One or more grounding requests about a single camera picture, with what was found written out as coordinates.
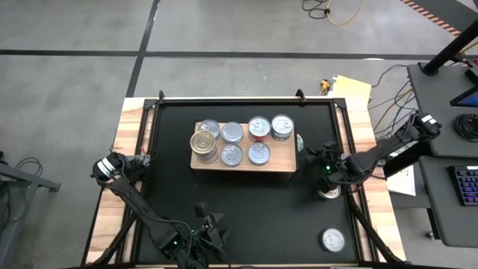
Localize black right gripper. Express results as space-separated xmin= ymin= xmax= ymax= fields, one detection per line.
xmin=305 ymin=140 xmax=351 ymax=181

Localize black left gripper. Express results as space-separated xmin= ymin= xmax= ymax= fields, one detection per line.
xmin=198 ymin=211 xmax=232 ymax=250

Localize silver pull-tab tuna can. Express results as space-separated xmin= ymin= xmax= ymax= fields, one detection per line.
xmin=247 ymin=141 xmax=272 ymax=166

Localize silver tuna can blue label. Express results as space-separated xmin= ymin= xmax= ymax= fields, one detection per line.
xmin=320 ymin=227 xmax=347 ymax=253
xmin=220 ymin=143 xmax=244 ymax=167

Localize pale-lid can white blue label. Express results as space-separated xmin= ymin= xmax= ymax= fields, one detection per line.
xmin=189 ymin=129 xmax=218 ymax=156

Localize tuna can bright blue label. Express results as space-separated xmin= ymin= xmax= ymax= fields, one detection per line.
xmin=198 ymin=119 xmax=221 ymax=140

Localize wooden shelf black metal legs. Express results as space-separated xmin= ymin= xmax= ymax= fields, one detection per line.
xmin=190 ymin=121 xmax=299 ymax=173

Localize black table mat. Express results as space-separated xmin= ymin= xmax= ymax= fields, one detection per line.
xmin=136 ymin=103 xmax=360 ymax=265

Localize yellow paper pad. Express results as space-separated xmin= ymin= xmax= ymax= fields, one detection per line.
xmin=332 ymin=74 xmax=373 ymax=104

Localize white paper sheet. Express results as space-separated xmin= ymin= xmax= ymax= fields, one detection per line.
xmin=385 ymin=163 xmax=418 ymax=198

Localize grey desk panel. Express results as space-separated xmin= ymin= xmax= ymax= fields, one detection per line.
xmin=418 ymin=155 xmax=478 ymax=248
xmin=406 ymin=62 xmax=478 ymax=158

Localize backlit black keyboard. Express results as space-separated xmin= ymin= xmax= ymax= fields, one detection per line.
xmin=447 ymin=164 xmax=478 ymax=207

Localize monitor with blue screen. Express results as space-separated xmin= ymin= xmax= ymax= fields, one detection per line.
xmin=449 ymin=84 xmax=478 ymax=109

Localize grey metal stand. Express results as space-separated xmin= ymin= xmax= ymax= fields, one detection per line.
xmin=0 ymin=151 xmax=63 ymax=269

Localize black metal rig frame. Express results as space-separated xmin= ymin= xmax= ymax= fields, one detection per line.
xmin=80 ymin=89 xmax=408 ymax=269

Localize black floor cable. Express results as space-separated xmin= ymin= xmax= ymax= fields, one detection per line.
xmin=370 ymin=64 xmax=410 ymax=89
xmin=301 ymin=0 xmax=332 ymax=20

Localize yellow extension cable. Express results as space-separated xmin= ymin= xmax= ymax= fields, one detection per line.
xmin=324 ymin=0 xmax=365 ymax=27

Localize coiled black cable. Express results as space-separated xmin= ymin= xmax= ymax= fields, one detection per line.
xmin=453 ymin=113 xmax=478 ymax=143

